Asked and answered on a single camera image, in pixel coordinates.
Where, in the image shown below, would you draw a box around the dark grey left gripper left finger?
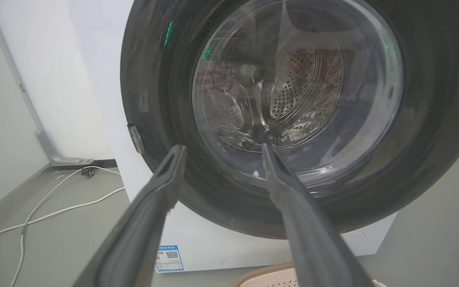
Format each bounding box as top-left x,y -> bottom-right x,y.
73,144 -> 187,287

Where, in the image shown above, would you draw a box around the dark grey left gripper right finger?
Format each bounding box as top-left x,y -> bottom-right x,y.
261,143 -> 374,287

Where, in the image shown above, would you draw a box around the round dark washing machine door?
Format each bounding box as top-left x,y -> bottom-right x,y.
120,0 -> 459,240

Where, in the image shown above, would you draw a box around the white washing machine body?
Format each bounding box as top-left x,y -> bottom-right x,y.
67,0 -> 397,273

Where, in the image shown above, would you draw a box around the blue QR code sticker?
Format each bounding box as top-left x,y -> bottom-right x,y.
156,245 -> 184,273

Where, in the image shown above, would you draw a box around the beige laundry basket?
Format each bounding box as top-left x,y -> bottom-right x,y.
233,263 -> 388,287

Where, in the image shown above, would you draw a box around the grey metal panel foot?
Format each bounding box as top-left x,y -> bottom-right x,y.
35,128 -> 94,167

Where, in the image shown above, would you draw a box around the white partition panel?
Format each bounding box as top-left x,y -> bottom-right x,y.
0,0 -> 134,168

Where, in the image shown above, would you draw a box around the white cable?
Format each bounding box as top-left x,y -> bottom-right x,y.
10,165 -> 122,287
0,187 -> 126,253

